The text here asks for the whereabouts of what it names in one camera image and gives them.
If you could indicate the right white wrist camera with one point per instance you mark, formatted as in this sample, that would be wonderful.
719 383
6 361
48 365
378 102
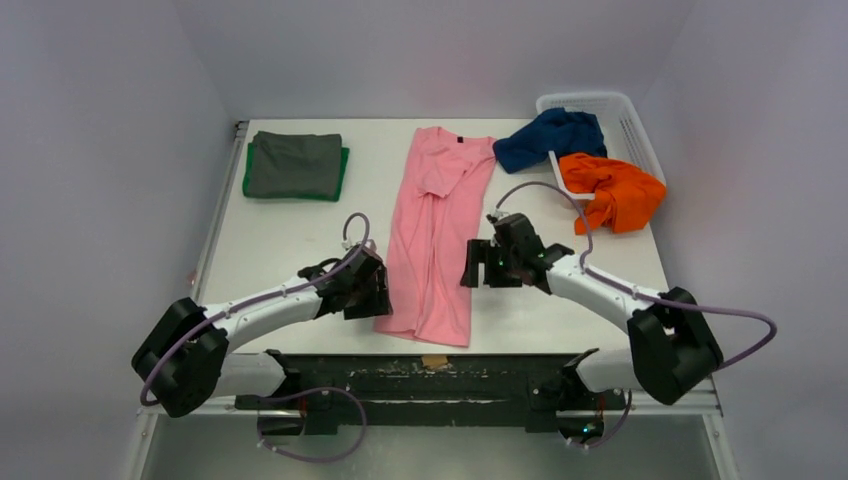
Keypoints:
497 217

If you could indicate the white plastic basket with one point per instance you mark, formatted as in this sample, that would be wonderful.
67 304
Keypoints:
624 135

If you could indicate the pink t shirt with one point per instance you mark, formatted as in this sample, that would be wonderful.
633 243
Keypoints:
438 209

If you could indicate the orange t shirt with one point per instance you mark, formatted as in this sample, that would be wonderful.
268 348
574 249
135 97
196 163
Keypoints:
625 197

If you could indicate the navy blue t shirt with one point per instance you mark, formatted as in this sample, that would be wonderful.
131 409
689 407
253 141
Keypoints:
554 130

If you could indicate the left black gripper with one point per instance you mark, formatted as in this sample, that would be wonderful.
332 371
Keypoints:
377 304

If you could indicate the folded grey t shirt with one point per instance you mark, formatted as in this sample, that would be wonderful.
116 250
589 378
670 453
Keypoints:
299 144

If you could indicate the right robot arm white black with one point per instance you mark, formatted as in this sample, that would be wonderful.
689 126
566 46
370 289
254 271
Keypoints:
671 347

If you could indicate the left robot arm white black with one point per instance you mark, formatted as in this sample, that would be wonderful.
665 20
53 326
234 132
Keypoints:
193 352

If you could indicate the folded green t shirt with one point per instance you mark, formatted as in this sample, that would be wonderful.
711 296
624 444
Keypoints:
279 176

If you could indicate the brown tape piece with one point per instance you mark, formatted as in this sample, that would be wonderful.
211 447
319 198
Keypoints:
435 362

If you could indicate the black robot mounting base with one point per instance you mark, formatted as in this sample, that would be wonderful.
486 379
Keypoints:
325 392

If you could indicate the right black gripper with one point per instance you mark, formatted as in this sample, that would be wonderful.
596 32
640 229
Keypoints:
490 263

